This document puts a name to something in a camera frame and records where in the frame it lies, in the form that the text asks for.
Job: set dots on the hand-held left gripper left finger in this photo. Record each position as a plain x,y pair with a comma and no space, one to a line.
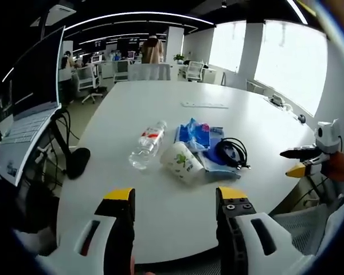
74,257

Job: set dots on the clear plastic water bottle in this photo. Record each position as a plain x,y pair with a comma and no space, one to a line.
147,143

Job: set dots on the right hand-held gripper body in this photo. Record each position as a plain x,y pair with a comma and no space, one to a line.
328,137

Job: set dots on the silver laptop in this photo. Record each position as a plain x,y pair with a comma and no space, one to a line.
34,94

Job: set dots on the small black round object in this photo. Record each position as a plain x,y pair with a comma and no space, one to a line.
302,118

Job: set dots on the blue plastic packet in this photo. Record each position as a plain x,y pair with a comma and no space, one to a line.
193,134
215,167

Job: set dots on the white tabletop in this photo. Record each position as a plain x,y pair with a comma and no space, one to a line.
175,217

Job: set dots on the white paper cup green print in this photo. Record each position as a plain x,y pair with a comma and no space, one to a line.
180,161

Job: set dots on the white office chair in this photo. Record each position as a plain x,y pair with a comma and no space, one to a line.
195,70
121,70
89,78
149,72

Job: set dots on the white power strip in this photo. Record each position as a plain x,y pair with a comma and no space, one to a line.
203,104

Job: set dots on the black round cushion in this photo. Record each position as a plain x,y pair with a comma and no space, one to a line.
78,163

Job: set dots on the grey mesh chair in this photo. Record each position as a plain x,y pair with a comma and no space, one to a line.
299,226

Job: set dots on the person's right hand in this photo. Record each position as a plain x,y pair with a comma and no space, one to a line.
342,167

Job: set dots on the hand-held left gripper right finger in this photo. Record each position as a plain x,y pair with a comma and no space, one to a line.
278,257

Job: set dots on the green potted plant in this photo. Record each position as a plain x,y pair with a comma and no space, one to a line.
179,58

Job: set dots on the white ceiling air conditioner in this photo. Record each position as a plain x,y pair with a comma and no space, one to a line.
60,13

